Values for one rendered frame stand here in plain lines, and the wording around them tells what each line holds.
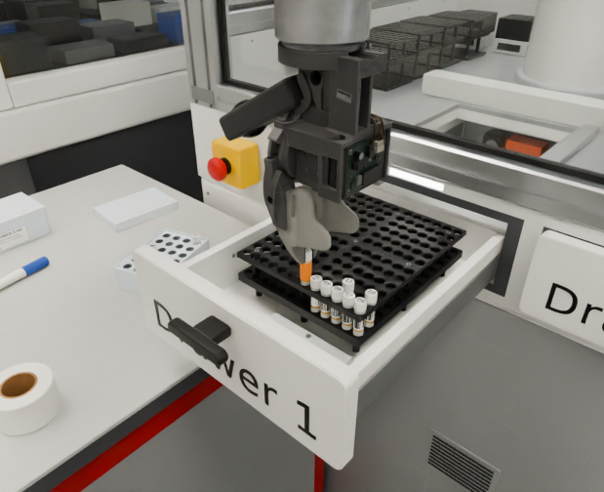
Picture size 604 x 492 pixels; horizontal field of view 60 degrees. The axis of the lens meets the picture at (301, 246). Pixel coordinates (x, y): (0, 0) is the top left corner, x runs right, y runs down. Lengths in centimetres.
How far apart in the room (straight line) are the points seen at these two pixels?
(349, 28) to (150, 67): 97
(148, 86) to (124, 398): 87
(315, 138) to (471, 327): 43
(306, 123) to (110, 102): 89
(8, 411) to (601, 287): 64
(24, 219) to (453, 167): 69
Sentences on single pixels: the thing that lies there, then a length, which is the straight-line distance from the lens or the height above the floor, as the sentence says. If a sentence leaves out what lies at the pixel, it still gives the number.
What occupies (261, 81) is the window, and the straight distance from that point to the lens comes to 87.
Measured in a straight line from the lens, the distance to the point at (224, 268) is 65.
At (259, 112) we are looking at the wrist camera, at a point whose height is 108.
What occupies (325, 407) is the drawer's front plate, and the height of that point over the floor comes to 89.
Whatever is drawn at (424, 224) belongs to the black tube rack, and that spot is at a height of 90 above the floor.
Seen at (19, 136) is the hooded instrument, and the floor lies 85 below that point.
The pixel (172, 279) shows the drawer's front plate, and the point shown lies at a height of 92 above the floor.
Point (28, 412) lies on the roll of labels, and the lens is 64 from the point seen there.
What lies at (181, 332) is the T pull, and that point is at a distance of 49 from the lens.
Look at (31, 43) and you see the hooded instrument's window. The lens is 123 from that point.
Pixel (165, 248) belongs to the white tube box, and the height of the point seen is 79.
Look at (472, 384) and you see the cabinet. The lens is 83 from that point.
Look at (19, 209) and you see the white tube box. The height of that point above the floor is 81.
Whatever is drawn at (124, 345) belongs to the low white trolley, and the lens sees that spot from 72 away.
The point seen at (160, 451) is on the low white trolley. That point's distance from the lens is 74.
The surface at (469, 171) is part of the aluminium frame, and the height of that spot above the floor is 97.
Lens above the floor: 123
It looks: 32 degrees down
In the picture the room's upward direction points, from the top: straight up
